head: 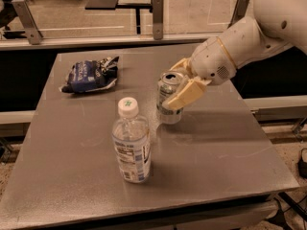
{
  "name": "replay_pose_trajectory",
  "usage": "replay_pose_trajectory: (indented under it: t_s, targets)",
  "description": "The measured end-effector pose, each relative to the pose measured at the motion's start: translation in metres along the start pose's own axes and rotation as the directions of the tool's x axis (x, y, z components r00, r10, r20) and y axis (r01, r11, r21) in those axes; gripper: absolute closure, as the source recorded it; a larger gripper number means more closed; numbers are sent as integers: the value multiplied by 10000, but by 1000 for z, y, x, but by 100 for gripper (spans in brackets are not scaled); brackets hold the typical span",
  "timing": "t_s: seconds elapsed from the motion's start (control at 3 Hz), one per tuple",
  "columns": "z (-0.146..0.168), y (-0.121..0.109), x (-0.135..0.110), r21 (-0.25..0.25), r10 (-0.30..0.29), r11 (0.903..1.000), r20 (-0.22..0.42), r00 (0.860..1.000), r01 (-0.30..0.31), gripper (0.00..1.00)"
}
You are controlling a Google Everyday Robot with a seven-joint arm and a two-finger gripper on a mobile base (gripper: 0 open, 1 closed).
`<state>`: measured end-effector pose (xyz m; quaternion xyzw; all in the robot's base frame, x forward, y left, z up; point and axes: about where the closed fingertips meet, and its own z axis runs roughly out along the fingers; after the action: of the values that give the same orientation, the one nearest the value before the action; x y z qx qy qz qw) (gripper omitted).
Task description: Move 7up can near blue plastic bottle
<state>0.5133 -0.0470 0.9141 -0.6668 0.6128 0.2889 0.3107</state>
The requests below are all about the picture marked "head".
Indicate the left metal rail bracket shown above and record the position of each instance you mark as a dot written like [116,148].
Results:
[31,30]

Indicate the metal glass rail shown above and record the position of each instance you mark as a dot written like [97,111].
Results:
[102,41]

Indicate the right metal rail bracket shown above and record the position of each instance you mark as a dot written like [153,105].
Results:
[239,11]

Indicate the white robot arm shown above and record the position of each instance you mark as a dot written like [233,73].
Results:
[275,26]

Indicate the metal rail bracket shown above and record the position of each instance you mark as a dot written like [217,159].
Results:
[239,11]
[31,30]
[158,6]

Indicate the blue chip bag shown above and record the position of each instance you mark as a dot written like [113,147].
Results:
[91,75]

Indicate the clear plastic water bottle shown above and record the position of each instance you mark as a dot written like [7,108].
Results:
[131,141]

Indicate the black office chair left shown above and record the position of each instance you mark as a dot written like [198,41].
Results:
[7,15]

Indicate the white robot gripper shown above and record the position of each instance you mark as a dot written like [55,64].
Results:
[210,60]

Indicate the middle metal rail bracket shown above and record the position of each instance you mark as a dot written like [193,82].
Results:
[158,6]

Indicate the black background desk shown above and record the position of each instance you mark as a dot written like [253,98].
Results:
[137,0]

